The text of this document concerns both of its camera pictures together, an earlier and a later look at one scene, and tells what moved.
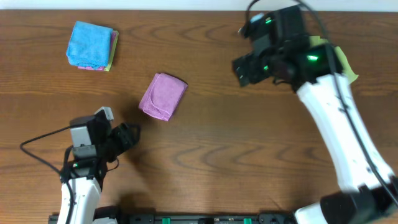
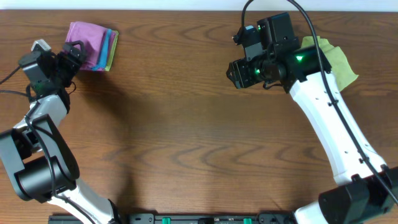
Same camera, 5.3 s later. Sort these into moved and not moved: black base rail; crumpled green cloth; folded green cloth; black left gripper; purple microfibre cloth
Moved: black left gripper; purple microfibre cloth
Not moved: black base rail; folded green cloth; crumpled green cloth
